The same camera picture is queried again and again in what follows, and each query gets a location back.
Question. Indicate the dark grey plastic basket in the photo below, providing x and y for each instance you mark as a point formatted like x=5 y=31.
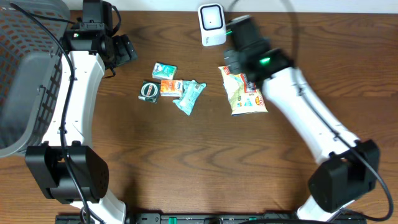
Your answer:
x=31 y=71

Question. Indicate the mint green wipes pack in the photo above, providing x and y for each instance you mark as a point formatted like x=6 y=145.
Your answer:
x=191 y=91

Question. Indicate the cream snack bag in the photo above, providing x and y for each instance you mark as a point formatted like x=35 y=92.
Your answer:
x=244 y=97

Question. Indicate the orange Kleenex tissue pack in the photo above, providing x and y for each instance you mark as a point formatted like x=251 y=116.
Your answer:
x=173 y=88

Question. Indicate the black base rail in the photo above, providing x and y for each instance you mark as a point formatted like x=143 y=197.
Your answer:
x=156 y=218

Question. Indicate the dark green round-logo packet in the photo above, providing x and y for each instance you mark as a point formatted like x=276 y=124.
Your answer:
x=150 y=91

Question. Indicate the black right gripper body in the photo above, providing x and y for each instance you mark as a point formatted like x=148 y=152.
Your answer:
x=233 y=56

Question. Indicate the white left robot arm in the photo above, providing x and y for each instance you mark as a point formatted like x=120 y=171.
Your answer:
x=65 y=165

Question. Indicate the teal Kleenex tissue pack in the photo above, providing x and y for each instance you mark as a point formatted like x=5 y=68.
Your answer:
x=163 y=71

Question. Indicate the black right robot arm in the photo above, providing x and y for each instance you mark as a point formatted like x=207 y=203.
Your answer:
x=347 y=167

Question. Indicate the white barcode scanner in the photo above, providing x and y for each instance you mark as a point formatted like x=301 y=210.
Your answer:
x=212 y=24

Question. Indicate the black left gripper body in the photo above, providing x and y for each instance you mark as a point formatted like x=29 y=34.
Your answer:
x=124 y=50

